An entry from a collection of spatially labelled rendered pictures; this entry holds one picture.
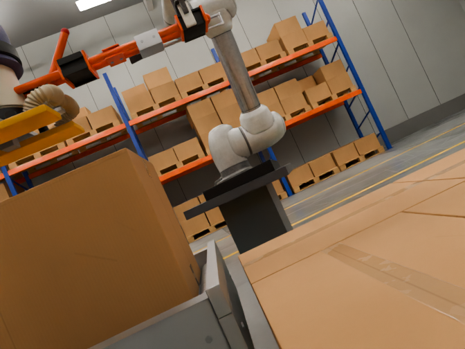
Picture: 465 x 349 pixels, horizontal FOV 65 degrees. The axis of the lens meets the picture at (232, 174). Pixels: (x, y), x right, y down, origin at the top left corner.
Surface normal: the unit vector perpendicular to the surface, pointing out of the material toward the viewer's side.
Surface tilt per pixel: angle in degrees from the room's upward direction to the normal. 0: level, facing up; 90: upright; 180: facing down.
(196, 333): 90
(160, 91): 90
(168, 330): 90
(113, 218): 90
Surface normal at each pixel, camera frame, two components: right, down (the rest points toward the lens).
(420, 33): 0.11, -0.08
